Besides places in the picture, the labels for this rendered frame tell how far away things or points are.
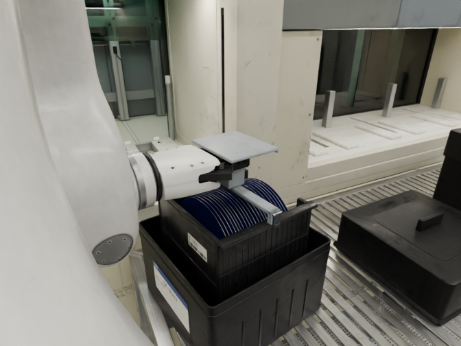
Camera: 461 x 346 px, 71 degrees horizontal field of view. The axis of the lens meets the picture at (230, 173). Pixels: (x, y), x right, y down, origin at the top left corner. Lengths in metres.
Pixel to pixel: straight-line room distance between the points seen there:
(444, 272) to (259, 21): 0.65
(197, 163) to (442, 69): 1.80
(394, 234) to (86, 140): 0.69
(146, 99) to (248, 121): 0.96
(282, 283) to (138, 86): 1.31
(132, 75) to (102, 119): 1.33
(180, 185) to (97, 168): 0.16
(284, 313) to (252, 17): 0.62
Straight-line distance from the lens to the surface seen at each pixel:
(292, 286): 0.61
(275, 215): 0.50
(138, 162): 0.46
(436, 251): 0.83
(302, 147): 1.02
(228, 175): 0.48
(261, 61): 0.81
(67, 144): 0.34
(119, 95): 1.62
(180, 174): 0.46
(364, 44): 1.77
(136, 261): 0.86
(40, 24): 0.34
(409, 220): 0.91
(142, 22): 1.27
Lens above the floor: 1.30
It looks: 25 degrees down
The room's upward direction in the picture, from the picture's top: straight up
